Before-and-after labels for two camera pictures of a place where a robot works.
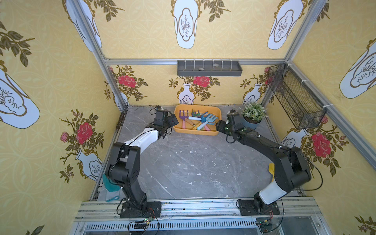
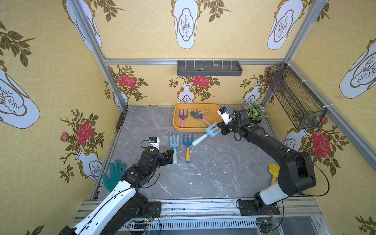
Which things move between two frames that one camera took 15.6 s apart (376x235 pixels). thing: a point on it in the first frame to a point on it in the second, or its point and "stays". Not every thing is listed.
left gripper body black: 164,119 to 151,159
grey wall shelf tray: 209,68 stays
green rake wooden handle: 194,114 stays
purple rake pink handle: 183,117 stays
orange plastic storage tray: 198,119 stays
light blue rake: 195,118 to 209,132
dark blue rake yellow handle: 203,119 to 188,149
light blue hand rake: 209,119 to 174,145
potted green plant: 252,114 stays
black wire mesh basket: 299,105 stays
